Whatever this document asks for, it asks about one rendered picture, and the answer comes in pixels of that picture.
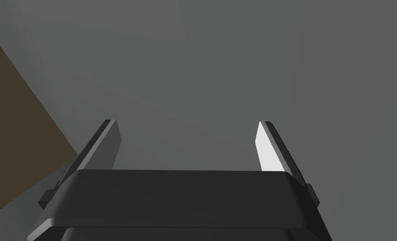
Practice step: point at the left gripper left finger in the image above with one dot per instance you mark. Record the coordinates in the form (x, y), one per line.
(100, 149)

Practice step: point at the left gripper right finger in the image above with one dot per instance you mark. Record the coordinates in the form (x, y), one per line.
(271, 151)

